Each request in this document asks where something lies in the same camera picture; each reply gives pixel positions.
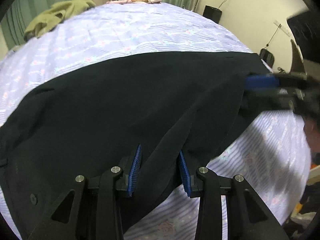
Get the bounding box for black pants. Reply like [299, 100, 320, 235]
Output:
[1, 52, 268, 239]

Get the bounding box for person's hand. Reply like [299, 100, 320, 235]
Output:
[304, 119, 319, 165]

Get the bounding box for purple patterned bed sheet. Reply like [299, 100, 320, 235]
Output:
[1, 3, 310, 239]

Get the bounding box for olive green garment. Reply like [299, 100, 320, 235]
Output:
[23, 0, 96, 42]

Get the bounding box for left green curtain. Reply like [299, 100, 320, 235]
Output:
[1, 0, 67, 49]

